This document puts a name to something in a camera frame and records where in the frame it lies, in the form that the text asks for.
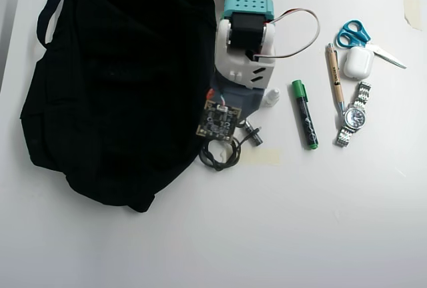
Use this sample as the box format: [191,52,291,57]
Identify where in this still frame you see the white slotted gripper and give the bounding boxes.
[206,49,278,119]

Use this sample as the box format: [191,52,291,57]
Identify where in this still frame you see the black fabric bag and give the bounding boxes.
[19,0,218,214]

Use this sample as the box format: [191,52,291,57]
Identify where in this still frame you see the small white dropper bottle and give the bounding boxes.
[262,88,280,109]

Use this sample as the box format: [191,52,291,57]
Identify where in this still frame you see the small black silver cylinder torch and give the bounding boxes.
[242,119,264,147]

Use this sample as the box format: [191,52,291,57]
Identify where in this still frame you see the long beige masking tape strip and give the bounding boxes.
[238,149,281,165]

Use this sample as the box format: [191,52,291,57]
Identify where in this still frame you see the black marker with green cap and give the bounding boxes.
[291,79,320,151]

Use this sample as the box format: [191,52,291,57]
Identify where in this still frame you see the wooden ballpoint pen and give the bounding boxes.
[326,43,345,113]

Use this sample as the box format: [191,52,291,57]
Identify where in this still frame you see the silver metal wristwatch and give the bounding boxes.
[335,81,373,148]

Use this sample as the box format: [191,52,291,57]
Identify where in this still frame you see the white earbuds case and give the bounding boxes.
[343,46,374,80]

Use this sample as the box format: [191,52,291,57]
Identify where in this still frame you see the short beige masking tape piece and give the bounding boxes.
[402,0,423,31]

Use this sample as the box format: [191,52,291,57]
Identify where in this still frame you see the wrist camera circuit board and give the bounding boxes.
[195,99,243,141]

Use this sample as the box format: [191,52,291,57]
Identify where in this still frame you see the black braided cable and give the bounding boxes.
[199,126,263,172]

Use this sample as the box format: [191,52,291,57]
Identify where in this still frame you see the white and red servo wire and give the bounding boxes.
[253,8,321,62]

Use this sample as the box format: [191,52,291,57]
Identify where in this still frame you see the blue handled scissors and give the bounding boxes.
[336,19,408,69]

